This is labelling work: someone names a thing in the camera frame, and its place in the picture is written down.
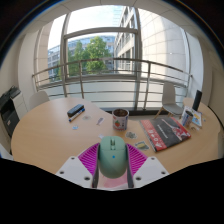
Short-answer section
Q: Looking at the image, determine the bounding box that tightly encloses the metal balcony railing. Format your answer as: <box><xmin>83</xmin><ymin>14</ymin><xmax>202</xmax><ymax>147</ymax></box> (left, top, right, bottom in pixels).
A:
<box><xmin>31</xmin><ymin>58</ymin><xmax>194</xmax><ymax>111</ymax></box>

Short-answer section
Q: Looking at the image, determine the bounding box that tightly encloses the round grey-green sticker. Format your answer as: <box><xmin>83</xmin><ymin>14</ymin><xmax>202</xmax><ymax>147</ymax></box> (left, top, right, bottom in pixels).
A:
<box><xmin>125</xmin><ymin>131</ymin><xmax>138</xmax><ymax>140</ymax></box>

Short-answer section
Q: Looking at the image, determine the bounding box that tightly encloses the blue marker pen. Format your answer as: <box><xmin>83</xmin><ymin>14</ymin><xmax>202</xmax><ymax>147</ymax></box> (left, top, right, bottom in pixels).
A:
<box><xmin>68</xmin><ymin>108</ymin><xmax>86</xmax><ymax>123</ymax></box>

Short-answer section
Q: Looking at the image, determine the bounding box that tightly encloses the black and white printer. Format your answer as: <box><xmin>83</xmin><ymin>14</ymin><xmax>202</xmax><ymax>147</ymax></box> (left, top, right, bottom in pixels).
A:
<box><xmin>0</xmin><ymin>85</ymin><xmax>28</xmax><ymax>139</ymax></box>

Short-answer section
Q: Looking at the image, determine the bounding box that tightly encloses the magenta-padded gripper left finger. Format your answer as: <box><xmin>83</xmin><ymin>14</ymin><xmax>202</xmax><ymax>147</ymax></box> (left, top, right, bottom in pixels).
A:
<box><xmin>55</xmin><ymin>142</ymin><xmax>101</xmax><ymax>190</ymax></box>

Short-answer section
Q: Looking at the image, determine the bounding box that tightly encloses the strawberry print mug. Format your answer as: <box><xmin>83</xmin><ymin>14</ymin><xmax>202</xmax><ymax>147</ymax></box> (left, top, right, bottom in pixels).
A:
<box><xmin>111</xmin><ymin>108</ymin><xmax>130</xmax><ymax>131</ymax></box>

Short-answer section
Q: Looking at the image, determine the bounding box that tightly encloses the red and grey magazine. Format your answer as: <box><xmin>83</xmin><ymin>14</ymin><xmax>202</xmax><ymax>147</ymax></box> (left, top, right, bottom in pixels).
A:
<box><xmin>138</xmin><ymin>116</ymin><xmax>192</xmax><ymax>153</ymax></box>

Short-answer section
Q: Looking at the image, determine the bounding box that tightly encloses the mint green computer mouse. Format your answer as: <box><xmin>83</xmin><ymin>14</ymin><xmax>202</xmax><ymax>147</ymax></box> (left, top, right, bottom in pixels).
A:
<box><xmin>97</xmin><ymin>135</ymin><xmax>129</xmax><ymax>179</ymax></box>

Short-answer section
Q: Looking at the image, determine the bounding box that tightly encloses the black speaker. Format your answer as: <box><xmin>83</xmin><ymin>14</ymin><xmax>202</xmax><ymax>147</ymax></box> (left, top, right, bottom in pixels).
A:
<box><xmin>191</xmin><ymin>89</ymin><xmax>203</xmax><ymax>112</ymax></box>

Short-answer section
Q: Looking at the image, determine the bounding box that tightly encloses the black whiteboard eraser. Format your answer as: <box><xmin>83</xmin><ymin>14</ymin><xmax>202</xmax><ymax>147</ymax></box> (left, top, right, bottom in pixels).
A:
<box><xmin>66</xmin><ymin>103</ymin><xmax>85</xmax><ymax>118</ymax></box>

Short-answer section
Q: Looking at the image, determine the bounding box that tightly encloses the colourful booklet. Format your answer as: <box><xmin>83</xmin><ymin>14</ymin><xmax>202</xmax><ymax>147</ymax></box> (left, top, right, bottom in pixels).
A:
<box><xmin>181</xmin><ymin>105</ymin><xmax>203</xmax><ymax>128</ymax></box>

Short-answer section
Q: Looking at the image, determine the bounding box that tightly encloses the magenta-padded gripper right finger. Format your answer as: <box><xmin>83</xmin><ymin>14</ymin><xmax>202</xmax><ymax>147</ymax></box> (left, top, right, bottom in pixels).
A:
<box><xmin>124</xmin><ymin>143</ymin><xmax>170</xmax><ymax>190</ymax></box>

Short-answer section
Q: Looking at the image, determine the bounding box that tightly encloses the yellow and blue sticker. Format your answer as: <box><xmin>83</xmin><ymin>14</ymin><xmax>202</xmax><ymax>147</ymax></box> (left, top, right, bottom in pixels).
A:
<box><xmin>134</xmin><ymin>140</ymin><xmax>151</xmax><ymax>152</ymax></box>

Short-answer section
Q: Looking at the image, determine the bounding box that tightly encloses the small printed cup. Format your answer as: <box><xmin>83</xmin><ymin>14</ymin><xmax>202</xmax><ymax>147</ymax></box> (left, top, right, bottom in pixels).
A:
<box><xmin>181</xmin><ymin>109</ymin><xmax>194</xmax><ymax>129</ymax></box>

